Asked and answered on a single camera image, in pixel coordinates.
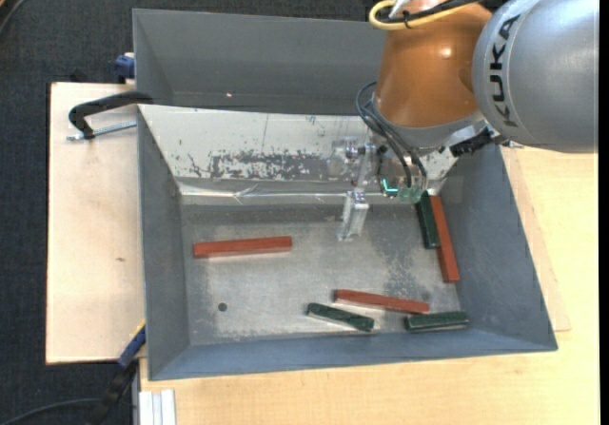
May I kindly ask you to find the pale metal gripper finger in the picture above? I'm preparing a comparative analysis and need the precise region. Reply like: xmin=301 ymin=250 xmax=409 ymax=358
xmin=338 ymin=190 xmax=371 ymax=242
xmin=327 ymin=139 xmax=363 ymax=182

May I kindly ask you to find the red-brown flat block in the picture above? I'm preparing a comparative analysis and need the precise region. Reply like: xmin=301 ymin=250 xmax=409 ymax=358
xmin=192 ymin=236 xmax=293 ymax=260
xmin=427 ymin=195 xmax=462 ymax=284
xmin=332 ymin=288 xmax=431 ymax=316

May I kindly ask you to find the grey metal bin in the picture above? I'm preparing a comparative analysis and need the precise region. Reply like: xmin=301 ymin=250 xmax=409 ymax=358
xmin=131 ymin=8 xmax=559 ymax=382

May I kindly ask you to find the black cylinder on white bracket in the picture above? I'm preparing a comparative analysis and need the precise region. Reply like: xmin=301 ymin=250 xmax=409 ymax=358
xmin=437 ymin=126 xmax=497 ymax=159

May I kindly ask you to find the dark green flat block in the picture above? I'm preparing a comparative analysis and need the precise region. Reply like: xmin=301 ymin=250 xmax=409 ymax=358
xmin=403 ymin=311 xmax=470 ymax=334
xmin=304 ymin=302 xmax=376 ymax=334
xmin=414 ymin=191 xmax=442 ymax=251

